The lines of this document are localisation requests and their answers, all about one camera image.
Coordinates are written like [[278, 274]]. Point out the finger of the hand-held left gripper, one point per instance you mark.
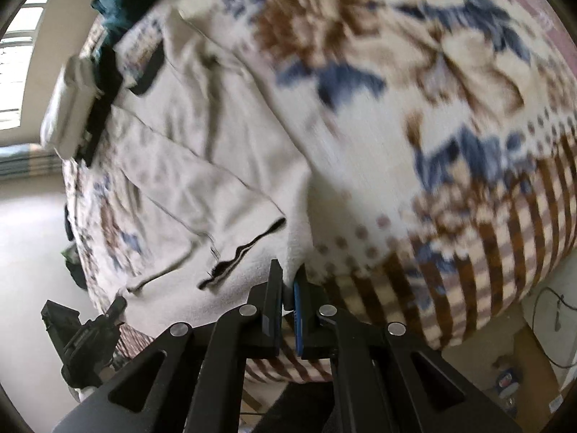
[[148, 73]]

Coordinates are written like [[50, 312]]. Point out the blue and white packet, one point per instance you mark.
[[509, 381]]

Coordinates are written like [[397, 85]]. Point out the window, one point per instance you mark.
[[22, 54]]

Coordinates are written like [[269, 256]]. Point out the floral printed blanket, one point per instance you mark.
[[405, 121]]

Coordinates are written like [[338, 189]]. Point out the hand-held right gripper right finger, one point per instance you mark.
[[298, 324]]

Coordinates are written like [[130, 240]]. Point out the dark green object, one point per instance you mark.
[[74, 266]]

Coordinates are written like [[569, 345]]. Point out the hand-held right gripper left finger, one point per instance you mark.
[[272, 300]]

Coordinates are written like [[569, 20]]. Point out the striped cushion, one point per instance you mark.
[[27, 162]]

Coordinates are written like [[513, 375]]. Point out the black stand device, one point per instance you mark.
[[83, 345]]

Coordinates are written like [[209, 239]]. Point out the cream garment with black trim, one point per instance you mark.
[[189, 144]]

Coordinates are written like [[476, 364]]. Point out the brown cardboard box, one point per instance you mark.
[[534, 370]]

